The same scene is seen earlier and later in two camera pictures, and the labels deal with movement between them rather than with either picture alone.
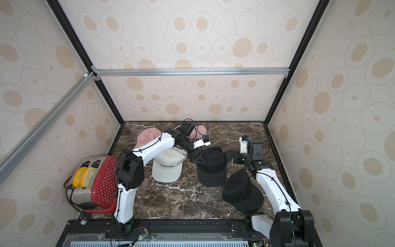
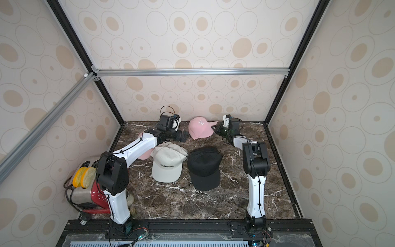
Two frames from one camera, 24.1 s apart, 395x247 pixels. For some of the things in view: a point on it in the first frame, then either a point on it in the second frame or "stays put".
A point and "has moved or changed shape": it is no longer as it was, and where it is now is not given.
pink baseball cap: [197, 131] has moved or changed shape
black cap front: [239, 191] → [203, 163]
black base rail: [160, 233] stays put
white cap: [167, 167] stays put
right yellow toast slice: [87, 176] stays put
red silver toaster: [103, 195] stays put
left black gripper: [193, 158] → [183, 137]
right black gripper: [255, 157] → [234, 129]
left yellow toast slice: [76, 181] stays put
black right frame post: [321, 9] stays put
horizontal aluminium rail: [270, 72] stays put
